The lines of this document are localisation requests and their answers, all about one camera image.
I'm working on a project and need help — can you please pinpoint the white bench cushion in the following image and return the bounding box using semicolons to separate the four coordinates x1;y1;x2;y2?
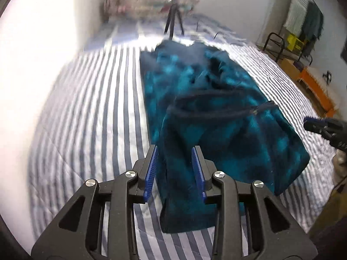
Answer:
306;66;339;101

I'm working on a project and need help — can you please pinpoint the black tripod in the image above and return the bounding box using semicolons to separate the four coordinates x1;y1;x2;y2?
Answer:
164;0;185;40

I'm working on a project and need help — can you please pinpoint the teal plaid fleece robe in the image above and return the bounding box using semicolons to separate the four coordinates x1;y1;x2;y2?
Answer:
139;39;311;233

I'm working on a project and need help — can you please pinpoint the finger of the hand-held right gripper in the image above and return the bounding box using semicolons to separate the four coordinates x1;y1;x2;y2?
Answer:
303;115;330;134

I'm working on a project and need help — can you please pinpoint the teal hanging garment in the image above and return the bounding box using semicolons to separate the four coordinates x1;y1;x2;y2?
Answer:
301;0;324;41

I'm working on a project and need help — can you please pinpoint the blue white striped blanket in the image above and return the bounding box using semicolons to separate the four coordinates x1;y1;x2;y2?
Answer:
27;13;342;260

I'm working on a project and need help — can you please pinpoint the white hanging towel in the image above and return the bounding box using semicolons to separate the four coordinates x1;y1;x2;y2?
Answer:
285;0;309;36

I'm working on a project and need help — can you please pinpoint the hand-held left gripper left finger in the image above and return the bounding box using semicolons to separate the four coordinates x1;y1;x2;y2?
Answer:
30;144;159;260

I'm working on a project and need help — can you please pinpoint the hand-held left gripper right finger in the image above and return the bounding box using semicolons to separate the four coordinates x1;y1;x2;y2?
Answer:
191;146;318;260

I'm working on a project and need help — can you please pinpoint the yellow plastic crate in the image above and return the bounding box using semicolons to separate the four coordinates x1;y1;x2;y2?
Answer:
287;32;305;50

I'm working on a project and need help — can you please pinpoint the orange bench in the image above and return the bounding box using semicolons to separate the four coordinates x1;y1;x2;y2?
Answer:
297;65;338;118

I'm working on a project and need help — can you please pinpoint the floral folded quilt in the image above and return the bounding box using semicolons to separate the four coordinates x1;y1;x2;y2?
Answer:
103;0;196;22

